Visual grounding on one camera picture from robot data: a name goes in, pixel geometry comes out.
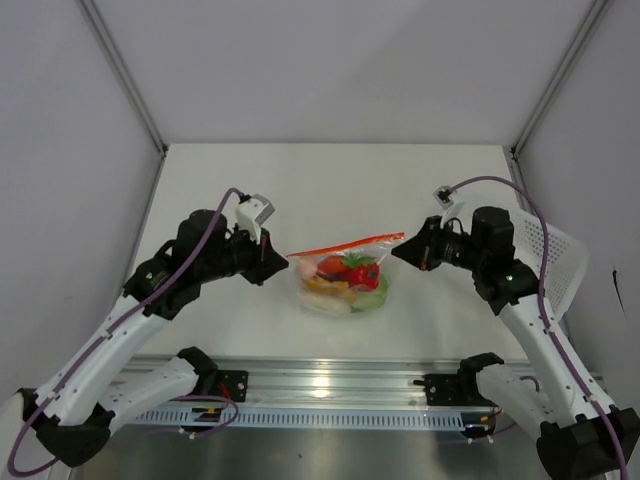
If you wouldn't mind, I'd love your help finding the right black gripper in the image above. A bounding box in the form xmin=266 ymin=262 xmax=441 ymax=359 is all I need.
xmin=392 ymin=215 xmax=486 ymax=272

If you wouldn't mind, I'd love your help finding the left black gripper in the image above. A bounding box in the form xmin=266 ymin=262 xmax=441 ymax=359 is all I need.
xmin=199 ymin=221 xmax=288 ymax=285

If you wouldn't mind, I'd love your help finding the red bell pepper toy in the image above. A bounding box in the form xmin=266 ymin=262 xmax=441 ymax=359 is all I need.
xmin=343 ymin=263 xmax=380 ymax=291

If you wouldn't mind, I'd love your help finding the aluminium mounting rail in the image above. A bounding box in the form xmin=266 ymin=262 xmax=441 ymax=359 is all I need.
xmin=109 ymin=355 xmax=609 ymax=412

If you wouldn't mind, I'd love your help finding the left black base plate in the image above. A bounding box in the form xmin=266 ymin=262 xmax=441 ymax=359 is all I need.
xmin=209 ymin=370 xmax=249 ymax=403

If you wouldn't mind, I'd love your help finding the green cabbage toy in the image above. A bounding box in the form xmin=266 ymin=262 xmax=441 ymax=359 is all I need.
xmin=351 ymin=275 xmax=389 ymax=312

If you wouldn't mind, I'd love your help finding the left aluminium frame post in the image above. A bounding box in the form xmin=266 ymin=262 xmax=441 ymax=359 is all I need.
xmin=76 ymin=0 xmax=168 ymax=157

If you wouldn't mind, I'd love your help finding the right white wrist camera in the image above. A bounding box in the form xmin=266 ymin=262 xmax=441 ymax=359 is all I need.
xmin=434 ymin=186 xmax=463 ymax=226

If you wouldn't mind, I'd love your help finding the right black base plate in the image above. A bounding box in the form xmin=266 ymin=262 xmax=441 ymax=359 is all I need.
xmin=412 ymin=373 xmax=496 ymax=407

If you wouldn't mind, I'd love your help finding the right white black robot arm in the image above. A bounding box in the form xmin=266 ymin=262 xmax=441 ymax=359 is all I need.
xmin=392 ymin=206 xmax=639 ymax=479

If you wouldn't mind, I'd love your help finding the yellow ginger root toy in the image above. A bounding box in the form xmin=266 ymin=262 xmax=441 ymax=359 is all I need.
xmin=304 ymin=276 xmax=358 ymax=303

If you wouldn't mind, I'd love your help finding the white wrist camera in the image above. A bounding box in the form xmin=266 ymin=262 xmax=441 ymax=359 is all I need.
xmin=235 ymin=194 xmax=275 ymax=243
xmin=434 ymin=186 xmax=463 ymax=226

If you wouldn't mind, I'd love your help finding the orange carrot toy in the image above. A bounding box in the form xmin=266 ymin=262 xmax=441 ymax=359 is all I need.
xmin=318 ymin=254 xmax=375 ymax=275

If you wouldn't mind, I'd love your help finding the white slotted cable duct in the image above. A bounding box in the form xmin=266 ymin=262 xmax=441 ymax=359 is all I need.
xmin=131 ymin=406 xmax=465 ymax=432

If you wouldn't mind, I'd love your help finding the white daikon radish toy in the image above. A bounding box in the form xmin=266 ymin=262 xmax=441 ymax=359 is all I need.
xmin=300 ymin=293 xmax=351 ymax=316

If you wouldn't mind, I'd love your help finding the aluminium frame post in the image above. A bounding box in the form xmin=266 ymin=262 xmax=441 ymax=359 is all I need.
xmin=510 ymin=0 xmax=614 ymax=161
xmin=76 ymin=0 xmax=168 ymax=157

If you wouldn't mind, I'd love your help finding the clear orange zip top bag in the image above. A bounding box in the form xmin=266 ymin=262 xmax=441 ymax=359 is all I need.
xmin=287 ymin=232 xmax=405 ymax=317

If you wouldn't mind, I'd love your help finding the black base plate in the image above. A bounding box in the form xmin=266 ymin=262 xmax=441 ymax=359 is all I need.
xmin=209 ymin=370 xmax=249 ymax=403
xmin=412 ymin=373 xmax=496 ymax=407

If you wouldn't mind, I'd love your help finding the white perforated plastic basket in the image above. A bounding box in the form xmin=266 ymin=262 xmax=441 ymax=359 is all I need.
xmin=504 ymin=207 xmax=590 ymax=321

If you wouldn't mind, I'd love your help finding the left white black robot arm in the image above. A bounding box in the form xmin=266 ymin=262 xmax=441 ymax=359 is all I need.
xmin=20 ymin=197 xmax=288 ymax=467

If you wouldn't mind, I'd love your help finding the right aluminium frame post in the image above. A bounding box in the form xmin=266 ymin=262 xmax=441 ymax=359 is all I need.
xmin=510 ymin=0 xmax=614 ymax=161

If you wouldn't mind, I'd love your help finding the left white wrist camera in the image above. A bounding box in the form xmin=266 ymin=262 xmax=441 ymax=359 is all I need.
xmin=235 ymin=194 xmax=275 ymax=243

